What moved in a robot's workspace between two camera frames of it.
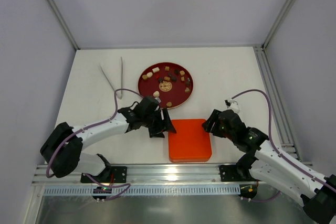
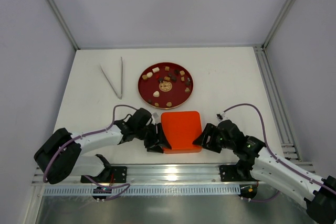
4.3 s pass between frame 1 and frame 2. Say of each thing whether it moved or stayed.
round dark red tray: stayed
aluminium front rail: stayed
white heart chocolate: stayed
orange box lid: moved
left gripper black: moved
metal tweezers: stayed
